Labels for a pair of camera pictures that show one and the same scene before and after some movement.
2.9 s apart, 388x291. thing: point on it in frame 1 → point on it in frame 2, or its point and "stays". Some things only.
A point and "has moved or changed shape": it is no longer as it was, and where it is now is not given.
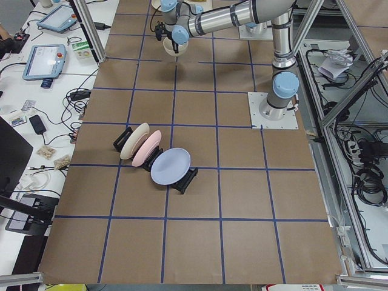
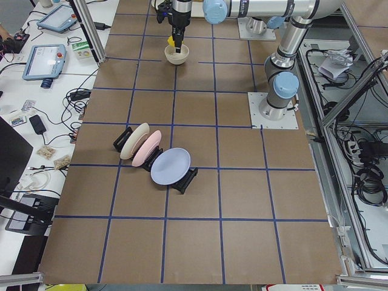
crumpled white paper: x=336 y=62 stays
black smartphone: x=37 y=125 stays
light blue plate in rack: x=170 y=165 stays
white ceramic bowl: x=169 y=46 has moved or changed shape
